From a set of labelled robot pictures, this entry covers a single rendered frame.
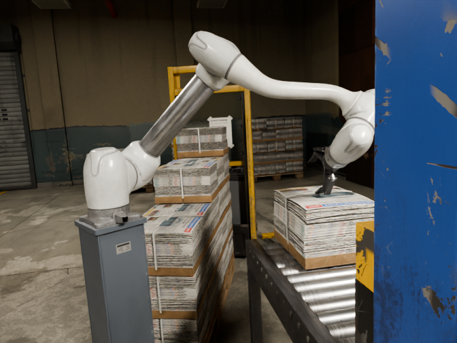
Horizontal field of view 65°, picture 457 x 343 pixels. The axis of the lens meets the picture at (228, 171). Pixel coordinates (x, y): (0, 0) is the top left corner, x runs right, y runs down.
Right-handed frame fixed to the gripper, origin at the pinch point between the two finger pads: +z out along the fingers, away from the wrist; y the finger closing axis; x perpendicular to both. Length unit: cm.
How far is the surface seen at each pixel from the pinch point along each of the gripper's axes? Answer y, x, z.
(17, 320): 40, -175, 162
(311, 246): 29.3, -11.8, -9.7
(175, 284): 34, -61, 53
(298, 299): 46, -24, -23
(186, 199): -19, -50, 89
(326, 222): 22.0, -5.7, -13.7
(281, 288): 42, -27, -15
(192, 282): 34, -53, 50
